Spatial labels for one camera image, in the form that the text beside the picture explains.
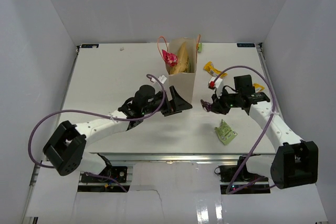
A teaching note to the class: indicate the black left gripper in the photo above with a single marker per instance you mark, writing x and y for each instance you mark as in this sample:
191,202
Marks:
176,105

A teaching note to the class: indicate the small yellow snack packet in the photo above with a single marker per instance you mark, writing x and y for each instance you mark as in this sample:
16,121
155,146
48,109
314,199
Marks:
258,87

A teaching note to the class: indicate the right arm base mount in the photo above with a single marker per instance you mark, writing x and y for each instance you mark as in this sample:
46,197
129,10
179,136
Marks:
226,172

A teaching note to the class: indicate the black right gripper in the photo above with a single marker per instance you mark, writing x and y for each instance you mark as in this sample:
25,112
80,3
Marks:
218,104

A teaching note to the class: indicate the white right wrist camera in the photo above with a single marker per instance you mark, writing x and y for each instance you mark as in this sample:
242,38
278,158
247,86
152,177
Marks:
216,85

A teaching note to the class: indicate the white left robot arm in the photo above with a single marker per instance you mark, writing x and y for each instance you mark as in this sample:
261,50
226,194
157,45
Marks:
67,147

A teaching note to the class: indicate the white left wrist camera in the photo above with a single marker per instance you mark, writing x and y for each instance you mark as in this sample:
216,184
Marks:
157,82

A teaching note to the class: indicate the beige paper gift bag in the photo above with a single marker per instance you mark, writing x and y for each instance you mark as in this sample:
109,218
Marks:
183,82

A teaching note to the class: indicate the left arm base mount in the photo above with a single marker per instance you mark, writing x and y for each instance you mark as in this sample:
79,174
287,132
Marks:
112,180

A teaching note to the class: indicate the red snack packet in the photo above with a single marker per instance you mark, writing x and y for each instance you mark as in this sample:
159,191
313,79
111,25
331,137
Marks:
170,59

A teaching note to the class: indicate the green snack packet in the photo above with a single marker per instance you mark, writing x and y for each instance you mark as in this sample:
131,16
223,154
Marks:
225,133

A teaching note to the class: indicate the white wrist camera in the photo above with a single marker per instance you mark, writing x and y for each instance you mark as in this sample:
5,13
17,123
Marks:
157,82
216,85

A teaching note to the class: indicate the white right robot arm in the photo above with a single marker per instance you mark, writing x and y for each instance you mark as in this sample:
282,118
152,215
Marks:
295,162

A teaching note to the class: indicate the green yellow candy wrapper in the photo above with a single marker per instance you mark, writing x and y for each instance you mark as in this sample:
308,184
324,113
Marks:
199,47

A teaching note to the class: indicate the purple chocolate candy bar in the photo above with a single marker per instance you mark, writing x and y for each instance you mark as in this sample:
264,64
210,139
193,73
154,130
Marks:
206,105

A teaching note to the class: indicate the brown kraft chips bag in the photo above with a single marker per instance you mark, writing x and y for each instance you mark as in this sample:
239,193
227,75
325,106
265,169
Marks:
183,63

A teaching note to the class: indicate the yellow snack bar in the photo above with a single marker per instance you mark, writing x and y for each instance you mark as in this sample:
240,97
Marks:
209,67

